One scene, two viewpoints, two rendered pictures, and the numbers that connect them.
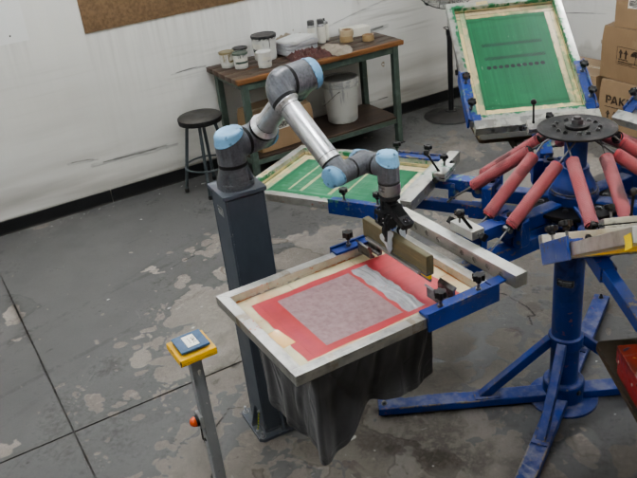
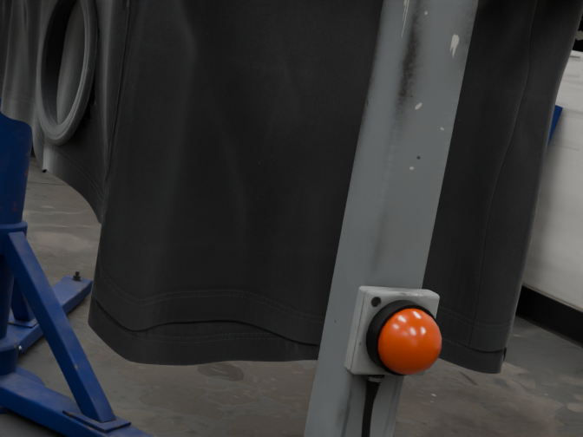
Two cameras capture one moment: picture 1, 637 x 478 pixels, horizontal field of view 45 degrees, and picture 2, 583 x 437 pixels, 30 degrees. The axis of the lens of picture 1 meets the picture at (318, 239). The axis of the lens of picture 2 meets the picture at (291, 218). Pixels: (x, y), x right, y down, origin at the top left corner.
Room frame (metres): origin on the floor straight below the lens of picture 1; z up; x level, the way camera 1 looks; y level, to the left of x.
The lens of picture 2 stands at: (2.18, 1.09, 0.80)
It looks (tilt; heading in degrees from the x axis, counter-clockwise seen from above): 9 degrees down; 270
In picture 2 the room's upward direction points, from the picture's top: 10 degrees clockwise
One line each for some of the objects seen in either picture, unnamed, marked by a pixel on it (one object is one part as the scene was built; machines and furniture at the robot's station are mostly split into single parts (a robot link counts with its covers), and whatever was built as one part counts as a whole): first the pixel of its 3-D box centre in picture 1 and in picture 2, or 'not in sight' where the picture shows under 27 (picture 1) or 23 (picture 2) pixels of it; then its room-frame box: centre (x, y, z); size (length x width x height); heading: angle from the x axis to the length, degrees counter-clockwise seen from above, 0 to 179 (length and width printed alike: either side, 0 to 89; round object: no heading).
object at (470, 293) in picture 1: (460, 304); not in sight; (2.14, -0.44, 0.98); 0.30 x 0.05 x 0.07; 118
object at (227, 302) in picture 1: (354, 296); not in sight; (2.28, -0.10, 0.97); 0.79 x 0.58 x 0.04; 118
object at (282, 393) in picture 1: (288, 383); (348, 131); (2.14, 0.16, 0.74); 0.45 x 0.03 x 0.43; 28
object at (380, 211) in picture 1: (389, 209); not in sight; (2.39, -0.25, 1.23); 0.09 x 0.08 x 0.12; 28
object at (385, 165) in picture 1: (387, 167); not in sight; (2.39, -0.26, 1.39); 0.09 x 0.08 x 0.11; 40
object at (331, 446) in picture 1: (378, 385); not in sight; (2.07, -0.15, 0.74); 0.46 x 0.04 x 0.42; 118
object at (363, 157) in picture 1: (362, 162); not in sight; (2.45, -0.18, 1.39); 0.11 x 0.11 x 0.08; 40
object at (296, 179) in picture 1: (369, 164); not in sight; (3.25, -0.27, 1.05); 1.08 x 0.61 x 0.23; 58
